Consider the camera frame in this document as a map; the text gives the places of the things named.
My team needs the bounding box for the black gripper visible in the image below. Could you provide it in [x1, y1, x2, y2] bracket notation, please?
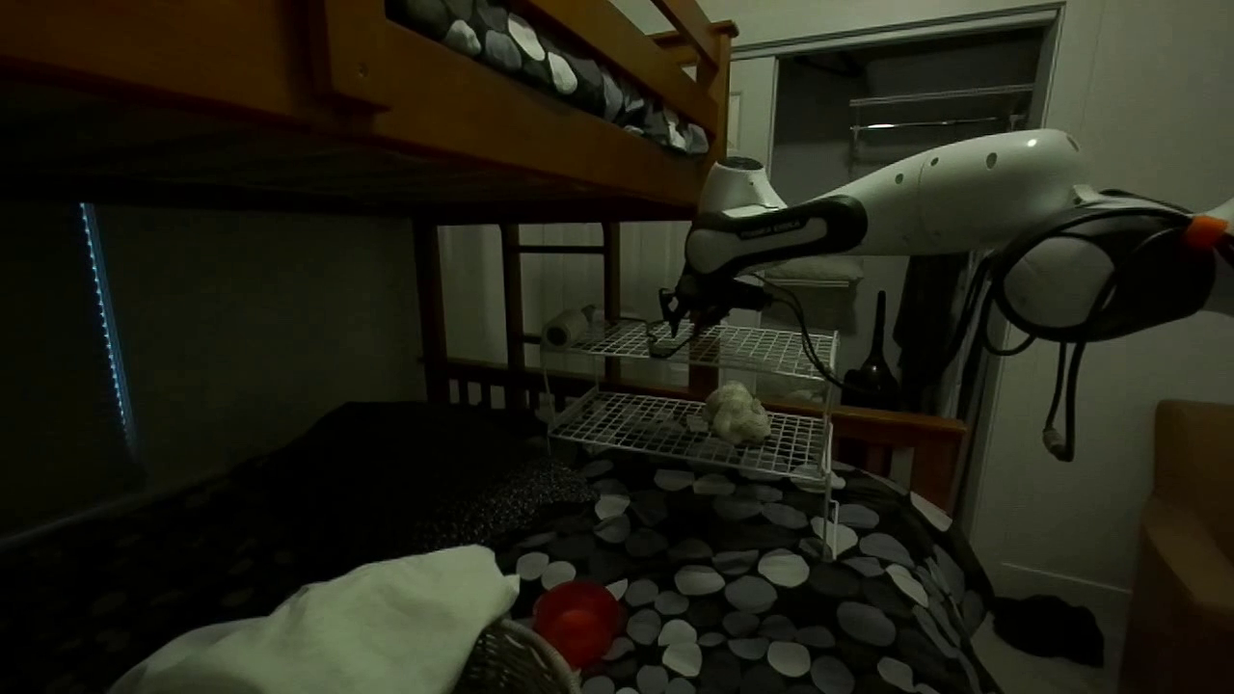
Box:
[656, 261, 779, 344]

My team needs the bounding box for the beige plush toy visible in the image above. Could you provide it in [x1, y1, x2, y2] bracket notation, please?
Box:
[698, 377, 779, 450]

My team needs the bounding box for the small white plush object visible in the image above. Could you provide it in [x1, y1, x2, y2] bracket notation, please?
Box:
[534, 304, 610, 354]

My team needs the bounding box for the pebble pattern duvet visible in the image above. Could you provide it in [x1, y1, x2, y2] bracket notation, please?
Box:
[485, 440, 1001, 694]
[384, 0, 717, 164]

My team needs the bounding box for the red bowl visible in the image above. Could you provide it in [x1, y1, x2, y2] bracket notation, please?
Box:
[529, 579, 633, 675]

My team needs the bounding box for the closet shelf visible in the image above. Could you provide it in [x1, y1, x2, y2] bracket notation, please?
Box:
[766, 25, 1060, 175]

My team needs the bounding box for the white pillow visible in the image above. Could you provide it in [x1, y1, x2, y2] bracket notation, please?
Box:
[108, 539, 525, 694]

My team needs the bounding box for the dark clothing pile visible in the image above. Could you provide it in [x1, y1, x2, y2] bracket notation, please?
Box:
[988, 589, 1109, 671]

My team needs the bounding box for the window blind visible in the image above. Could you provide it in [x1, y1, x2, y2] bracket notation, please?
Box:
[74, 198, 145, 461]

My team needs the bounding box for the white wire shelf rack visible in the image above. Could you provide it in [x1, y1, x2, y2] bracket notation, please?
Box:
[534, 314, 847, 494]

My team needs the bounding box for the wooden bunk bed frame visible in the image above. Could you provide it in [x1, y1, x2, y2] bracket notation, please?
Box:
[0, 0, 974, 516]

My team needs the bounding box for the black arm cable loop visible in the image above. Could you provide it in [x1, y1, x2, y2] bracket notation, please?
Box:
[979, 189, 1212, 466]

